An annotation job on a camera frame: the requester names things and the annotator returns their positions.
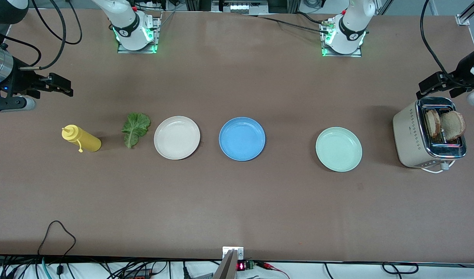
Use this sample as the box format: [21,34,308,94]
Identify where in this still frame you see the thin black looped cable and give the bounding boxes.
[37,220,77,257]

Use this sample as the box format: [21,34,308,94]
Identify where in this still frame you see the aluminium corner profile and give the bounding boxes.
[455,0,474,26]

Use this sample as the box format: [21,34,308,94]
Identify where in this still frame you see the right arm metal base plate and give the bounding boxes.
[117,12,162,54]

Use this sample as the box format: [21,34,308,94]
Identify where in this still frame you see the black coiled floor cable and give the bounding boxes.
[382,262,419,275]

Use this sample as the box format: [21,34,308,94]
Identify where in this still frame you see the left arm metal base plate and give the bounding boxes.
[321,19,363,58]

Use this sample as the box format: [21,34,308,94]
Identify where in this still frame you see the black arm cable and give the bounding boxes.
[0,0,83,71]
[420,0,465,88]

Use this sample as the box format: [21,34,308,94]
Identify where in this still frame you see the grey electronics box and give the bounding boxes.
[211,0,269,15]

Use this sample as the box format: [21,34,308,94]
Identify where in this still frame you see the blue round plate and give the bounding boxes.
[219,117,266,161]

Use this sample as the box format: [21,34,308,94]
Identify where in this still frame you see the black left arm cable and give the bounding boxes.
[420,0,465,88]

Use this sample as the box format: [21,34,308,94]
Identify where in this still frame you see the red clip lead wire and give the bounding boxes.
[256,261,290,279]

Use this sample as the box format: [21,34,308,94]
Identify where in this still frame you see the pale green round plate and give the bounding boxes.
[315,127,363,172]

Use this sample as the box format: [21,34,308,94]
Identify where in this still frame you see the white toaster cord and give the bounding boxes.
[421,161,455,174]

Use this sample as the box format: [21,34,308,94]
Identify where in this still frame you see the black cable across table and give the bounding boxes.
[237,12,332,34]

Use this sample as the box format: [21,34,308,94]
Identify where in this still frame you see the grey metal camera bracket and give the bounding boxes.
[213,246,244,279]

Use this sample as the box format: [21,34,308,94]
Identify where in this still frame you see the beige round plate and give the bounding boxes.
[154,116,201,160]

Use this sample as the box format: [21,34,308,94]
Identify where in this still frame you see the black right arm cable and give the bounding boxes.
[0,0,83,71]

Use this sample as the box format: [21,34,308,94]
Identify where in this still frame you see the beige chrome toaster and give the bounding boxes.
[393,96,467,169]

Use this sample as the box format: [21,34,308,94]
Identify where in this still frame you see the brown toast slice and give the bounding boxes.
[425,110,441,138]
[439,111,466,141]

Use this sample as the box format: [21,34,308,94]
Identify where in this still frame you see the yellow squeeze bottle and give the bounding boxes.
[62,124,102,153]

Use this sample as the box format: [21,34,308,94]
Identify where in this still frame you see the green lettuce leaf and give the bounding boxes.
[122,112,151,149]

